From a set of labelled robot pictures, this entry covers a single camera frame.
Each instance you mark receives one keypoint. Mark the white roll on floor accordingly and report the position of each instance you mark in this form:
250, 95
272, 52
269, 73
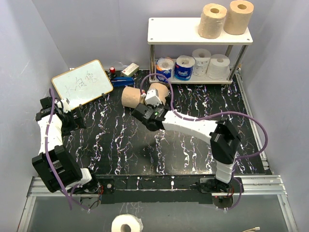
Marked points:
126, 223

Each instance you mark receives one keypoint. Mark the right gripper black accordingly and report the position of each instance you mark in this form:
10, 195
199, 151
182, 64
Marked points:
153, 108

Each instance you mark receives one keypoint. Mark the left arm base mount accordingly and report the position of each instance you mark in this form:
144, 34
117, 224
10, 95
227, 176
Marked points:
99, 186

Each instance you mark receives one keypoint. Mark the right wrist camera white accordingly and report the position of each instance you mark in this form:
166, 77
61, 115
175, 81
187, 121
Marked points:
152, 98

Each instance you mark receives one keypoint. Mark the red emergency stop button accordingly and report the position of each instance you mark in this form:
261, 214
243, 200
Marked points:
112, 70

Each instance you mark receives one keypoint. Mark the white two-tier shelf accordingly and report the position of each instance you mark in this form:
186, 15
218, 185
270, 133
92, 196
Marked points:
183, 31

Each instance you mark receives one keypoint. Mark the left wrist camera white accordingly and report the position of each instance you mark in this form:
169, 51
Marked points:
63, 105

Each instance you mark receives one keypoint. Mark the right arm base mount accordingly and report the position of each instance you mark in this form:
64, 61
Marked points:
214, 186

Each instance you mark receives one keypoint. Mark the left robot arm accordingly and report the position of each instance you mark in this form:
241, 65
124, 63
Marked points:
54, 125

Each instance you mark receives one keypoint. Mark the small whiteboard wooden frame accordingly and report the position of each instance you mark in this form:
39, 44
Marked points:
83, 84

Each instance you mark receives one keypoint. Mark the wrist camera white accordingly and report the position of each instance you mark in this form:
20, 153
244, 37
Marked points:
152, 98
63, 105

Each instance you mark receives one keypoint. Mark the brown roll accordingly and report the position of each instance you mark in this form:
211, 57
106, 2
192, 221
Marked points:
130, 97
238, 17
162, 90
212, 21

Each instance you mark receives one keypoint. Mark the blue Tempo roll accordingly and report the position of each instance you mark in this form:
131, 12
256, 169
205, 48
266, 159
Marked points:
184, 67

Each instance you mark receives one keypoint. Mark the brown roll front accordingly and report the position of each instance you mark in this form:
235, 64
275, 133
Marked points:
212, 21
238, 17

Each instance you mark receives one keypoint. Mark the light blue roll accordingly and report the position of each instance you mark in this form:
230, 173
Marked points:
165, 67

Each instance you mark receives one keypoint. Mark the aluminium rail frame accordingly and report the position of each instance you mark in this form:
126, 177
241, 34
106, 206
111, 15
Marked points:
152, 173

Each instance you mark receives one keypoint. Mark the plain white paper roll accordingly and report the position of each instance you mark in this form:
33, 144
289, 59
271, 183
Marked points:
218, 67

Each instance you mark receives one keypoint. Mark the white patterned paper roll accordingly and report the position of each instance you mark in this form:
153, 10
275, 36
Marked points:
202, 59

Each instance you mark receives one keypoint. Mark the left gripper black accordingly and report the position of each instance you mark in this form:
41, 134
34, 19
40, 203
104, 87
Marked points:
77, 123

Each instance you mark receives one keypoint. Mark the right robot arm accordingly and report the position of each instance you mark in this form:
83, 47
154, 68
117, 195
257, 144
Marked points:
221, 135

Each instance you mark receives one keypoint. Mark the blue stapler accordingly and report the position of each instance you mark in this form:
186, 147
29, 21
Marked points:
122, 81

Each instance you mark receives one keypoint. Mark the white green small box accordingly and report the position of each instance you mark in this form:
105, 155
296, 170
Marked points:
130, 70

